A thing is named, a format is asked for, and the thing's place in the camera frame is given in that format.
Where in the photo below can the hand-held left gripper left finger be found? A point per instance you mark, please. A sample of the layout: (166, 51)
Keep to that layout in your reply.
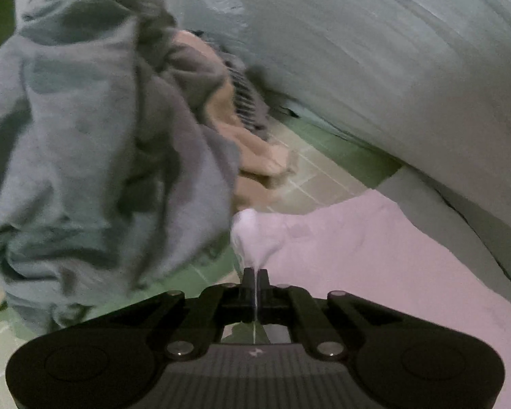
(249, 279)

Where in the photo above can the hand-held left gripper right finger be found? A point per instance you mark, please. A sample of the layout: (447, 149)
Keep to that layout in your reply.
(262, 279)

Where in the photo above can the white garment with grey print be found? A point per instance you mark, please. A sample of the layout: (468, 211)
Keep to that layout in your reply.
(366, 255)

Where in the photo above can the dark striped garment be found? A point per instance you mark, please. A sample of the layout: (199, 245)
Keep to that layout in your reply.
(249, 98)

